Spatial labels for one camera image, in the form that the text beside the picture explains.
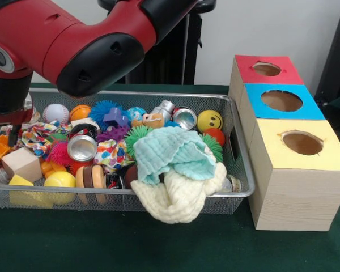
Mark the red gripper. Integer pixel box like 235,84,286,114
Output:
0,108,35,148

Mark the large wooden block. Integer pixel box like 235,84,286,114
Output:
1,147,44,183

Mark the mint green cloth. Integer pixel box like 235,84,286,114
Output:
132,126,217,185

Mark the cream knitted cloth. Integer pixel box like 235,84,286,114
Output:
130,161,227,223

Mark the clear mesh bin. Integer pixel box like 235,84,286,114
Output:
0,87,256,215

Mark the wooden box with three holes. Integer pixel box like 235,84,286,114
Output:
229,54,340,232

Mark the white baseball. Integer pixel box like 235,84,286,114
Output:
44,104,70,125

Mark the pink spiky ball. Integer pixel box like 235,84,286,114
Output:
48,142,71,167

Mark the yellow foam wedge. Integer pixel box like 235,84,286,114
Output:
9,174,36,207

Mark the yellow tennis ball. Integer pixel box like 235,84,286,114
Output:
44,172,77,205

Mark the shiny silver can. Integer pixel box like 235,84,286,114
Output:
67,134,99,163

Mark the small orange basketball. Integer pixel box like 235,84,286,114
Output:
70,105,93,122

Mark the plain wooden cube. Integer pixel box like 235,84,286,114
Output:
71,117,101,130

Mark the small blue spiky ball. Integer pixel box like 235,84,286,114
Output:
89,100,125,132

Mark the colourful patterned cloth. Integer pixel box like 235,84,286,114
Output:
93,139,128,173

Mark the green furry googly-eyed toy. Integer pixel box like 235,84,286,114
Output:
124,125,154,165

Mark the brown toy football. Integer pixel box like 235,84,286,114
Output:
124,165,139,190

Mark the brown teddy bear toy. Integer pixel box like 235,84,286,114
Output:
130,113,166,129

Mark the red-rimmed silver can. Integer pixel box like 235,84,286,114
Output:
172,107,198,132

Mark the yellow smiley ball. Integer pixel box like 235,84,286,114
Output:
197,110,223,133

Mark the green spiky ball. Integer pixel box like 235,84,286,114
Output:
203,134,224,163

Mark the small red ball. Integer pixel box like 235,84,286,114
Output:
205,127,226,147

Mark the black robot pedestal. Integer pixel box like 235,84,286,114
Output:
98,0,217,86

